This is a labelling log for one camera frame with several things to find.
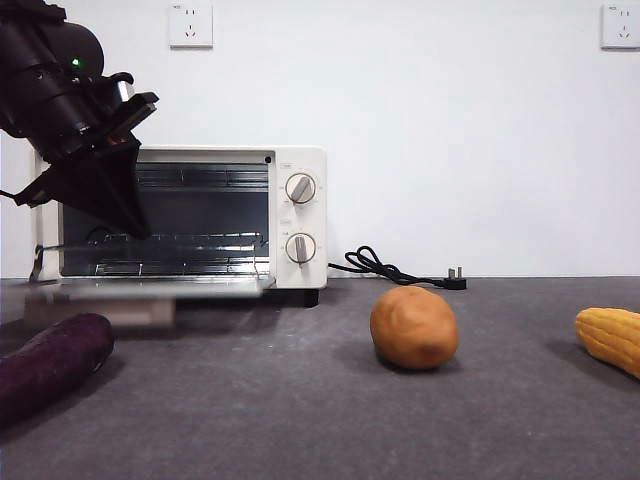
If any glass oven door with handle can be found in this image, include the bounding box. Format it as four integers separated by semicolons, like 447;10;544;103
0;276;277;330

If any purple eggplant with green stem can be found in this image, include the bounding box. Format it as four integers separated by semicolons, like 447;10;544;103
0;312;116;431

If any beige round oven knob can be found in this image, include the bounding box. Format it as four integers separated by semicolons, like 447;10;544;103
285;232;318;268
285;173;318;206

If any white Toshiba toaster oven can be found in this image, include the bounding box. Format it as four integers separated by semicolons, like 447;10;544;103
32;145;330;308

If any brown potato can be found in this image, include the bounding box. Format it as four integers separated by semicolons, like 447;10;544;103
369;285;460;372

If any yellow corn cob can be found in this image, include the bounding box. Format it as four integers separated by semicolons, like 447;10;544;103
574;307;640;380

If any metal wire oven rack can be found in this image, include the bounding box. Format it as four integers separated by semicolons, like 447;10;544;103
42;230;270;254

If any white wall socket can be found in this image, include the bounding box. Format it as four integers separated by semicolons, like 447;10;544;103
600;3;640;51
168;2;215;51

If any black power cable with plug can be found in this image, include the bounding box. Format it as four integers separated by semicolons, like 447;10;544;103
328;244;469;292

